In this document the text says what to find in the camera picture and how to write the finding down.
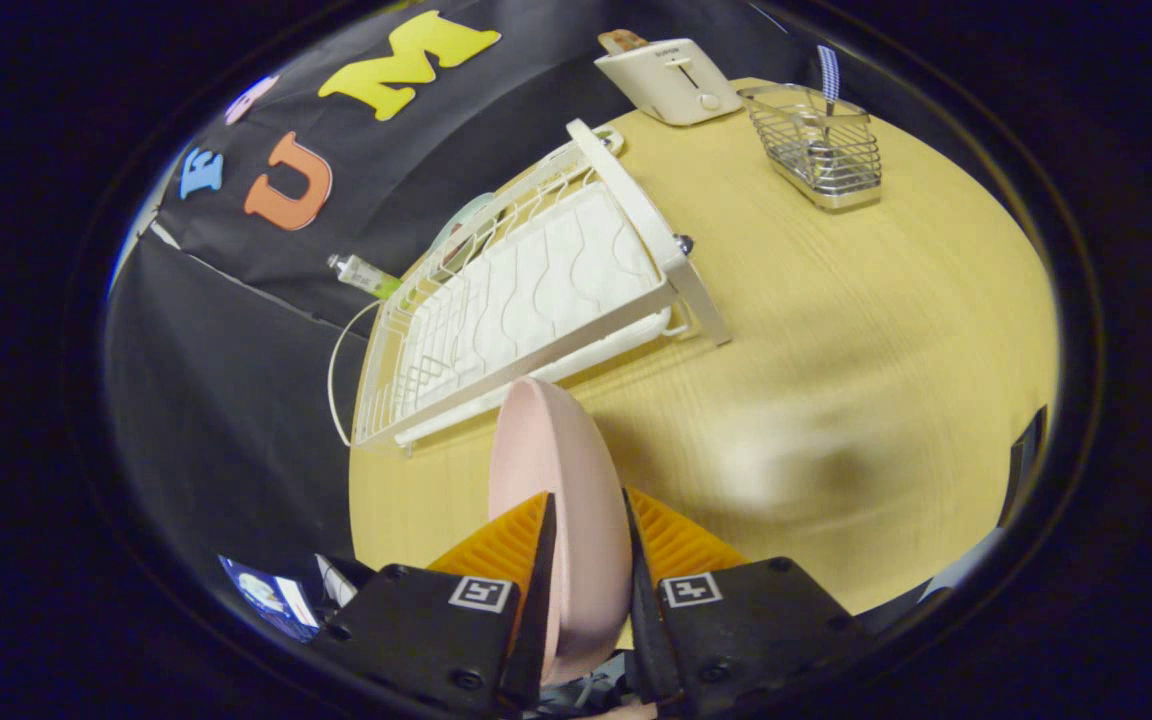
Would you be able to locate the blue printed packet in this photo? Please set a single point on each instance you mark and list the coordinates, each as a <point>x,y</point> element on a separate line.
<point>266,595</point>

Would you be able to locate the black backdrop cloth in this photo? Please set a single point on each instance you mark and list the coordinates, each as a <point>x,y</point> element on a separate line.
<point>236,400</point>

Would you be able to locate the pink plate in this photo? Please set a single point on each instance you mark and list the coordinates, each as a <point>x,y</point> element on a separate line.
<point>561,480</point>

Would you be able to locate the clear bottle with green liquid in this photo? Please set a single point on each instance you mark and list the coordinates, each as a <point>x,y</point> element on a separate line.
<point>361,273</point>

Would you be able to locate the brown bread slice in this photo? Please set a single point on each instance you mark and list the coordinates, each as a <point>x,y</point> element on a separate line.
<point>622,41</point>

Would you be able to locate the white dish rack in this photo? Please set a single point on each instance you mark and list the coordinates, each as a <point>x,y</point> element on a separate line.
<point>536,290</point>

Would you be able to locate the cream toaster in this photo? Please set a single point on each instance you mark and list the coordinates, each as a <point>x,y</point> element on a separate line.
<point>666,85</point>

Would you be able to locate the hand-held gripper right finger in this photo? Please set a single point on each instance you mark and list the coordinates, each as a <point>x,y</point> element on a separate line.
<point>641,620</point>

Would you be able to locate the black furniture edge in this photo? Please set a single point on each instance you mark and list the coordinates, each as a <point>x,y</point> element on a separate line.
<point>1026,460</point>

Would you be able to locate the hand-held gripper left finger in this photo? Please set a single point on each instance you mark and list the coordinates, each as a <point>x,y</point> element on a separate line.
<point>539,600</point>

